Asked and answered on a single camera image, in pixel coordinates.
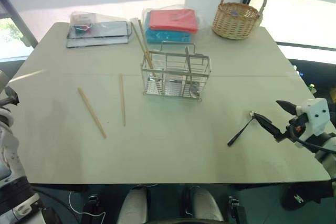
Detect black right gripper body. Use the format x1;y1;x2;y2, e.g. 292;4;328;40
282;113;308;141

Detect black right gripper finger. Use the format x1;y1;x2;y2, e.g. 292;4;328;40
276;100;298;116
253;113;286;143

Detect black wheeled base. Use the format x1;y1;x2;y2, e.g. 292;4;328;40
280;178;336;212

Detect white rounded knee cover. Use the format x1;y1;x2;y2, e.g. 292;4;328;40
116;186;152;224
183;185;224;224

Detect blue wrapped pack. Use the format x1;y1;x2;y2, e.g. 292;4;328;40
144;28;192;44

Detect red wrapped pack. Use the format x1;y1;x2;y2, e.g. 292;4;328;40
148;9;198;34

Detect wooden chopstick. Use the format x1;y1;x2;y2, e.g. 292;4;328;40
119;73;127;126
137;18;155;68
130;22;153;69
77;87;107;139

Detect dark flat tray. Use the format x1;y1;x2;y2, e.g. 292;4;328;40
66;20;132;49

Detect clear plastic bag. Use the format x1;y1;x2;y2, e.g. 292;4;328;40
69;10;132;38

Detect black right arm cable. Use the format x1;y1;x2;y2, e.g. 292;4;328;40
286;126;336;154

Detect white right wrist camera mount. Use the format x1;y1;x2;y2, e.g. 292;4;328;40
293;98;330;149

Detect black handled small metal spoon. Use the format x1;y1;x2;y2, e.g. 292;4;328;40
227;111;256;147

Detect wicker basket with handle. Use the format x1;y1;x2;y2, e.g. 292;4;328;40
211;0;271;40

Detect metal wire cutlery rack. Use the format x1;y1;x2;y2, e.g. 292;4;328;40
141;40;213;103

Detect thin white cord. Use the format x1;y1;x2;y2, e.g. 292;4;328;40
68;190;106;219

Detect dark window frame post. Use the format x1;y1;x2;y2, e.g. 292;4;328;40
0;0;39;48

